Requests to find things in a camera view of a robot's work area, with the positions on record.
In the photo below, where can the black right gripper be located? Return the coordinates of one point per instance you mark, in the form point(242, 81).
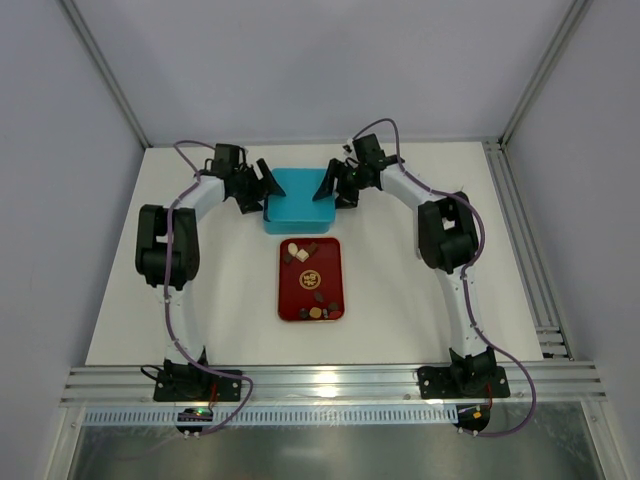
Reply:
point(343, 181)

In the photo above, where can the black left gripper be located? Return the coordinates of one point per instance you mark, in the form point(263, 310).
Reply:
point(254, 186)

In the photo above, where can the teal tin lid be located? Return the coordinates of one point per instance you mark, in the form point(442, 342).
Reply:
point(300, 185)

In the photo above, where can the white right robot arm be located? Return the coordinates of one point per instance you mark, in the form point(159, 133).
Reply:
point(449, 241)

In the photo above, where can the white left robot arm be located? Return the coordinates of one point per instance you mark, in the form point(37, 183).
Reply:
point(167, 256)

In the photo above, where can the teal tin box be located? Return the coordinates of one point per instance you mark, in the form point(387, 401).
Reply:
point(296, 228)

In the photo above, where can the red lacquer tray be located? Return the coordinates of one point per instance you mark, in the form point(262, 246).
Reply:
point(316, 282)

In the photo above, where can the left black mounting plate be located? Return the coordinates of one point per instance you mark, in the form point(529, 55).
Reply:
point(187, 384)

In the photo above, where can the black mounting plate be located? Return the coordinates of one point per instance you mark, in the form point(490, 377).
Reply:
point(187, 384)
point(440, 383)

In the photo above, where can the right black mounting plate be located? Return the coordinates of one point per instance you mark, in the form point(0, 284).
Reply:
point(440, 383)

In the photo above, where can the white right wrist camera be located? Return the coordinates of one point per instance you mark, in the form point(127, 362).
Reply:
point(348, 146)

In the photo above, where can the aluminium frame post left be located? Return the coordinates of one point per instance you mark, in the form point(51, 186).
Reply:
point(82, 31)

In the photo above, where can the aluminium frame post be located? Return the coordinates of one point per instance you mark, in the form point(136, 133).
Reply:
point(557, 45)
point(82, 31)

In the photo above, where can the white slotted cable duct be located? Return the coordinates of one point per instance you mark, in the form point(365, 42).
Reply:
point(273, 415)

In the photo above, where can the aluminium frame post right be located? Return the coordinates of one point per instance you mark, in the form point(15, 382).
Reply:
point(557, 45)

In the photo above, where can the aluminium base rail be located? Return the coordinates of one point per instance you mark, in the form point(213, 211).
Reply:
point(552, 380)

